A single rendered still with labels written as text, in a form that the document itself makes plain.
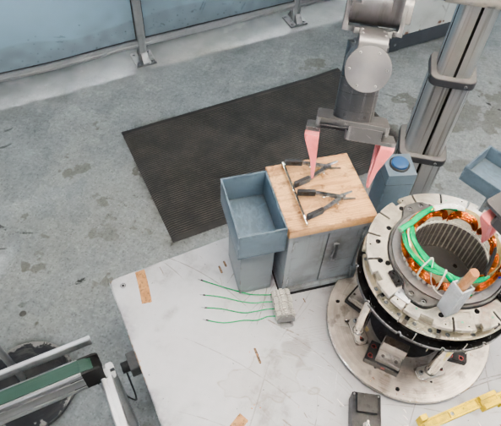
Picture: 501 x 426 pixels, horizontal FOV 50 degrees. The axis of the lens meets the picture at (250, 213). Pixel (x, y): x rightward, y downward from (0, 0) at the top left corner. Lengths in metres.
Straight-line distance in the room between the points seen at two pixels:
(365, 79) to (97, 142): 2.27
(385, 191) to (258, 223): 0.33
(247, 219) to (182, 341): 0.33
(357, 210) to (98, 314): 1.36
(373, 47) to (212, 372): 0.85
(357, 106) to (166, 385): 0.79
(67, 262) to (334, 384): 1.46
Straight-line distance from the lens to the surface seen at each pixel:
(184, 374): 1.29
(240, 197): 1.28
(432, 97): 1.43
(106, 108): 3.03
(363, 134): 0.77
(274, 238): 1.15
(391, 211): 1.17
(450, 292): 1.02
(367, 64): 0.69
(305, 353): 1.32
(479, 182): 1.36
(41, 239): 2.54
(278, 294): 1.34
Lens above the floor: 1.99
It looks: 53 degrees down
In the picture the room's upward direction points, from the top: 3 degrees clockwise
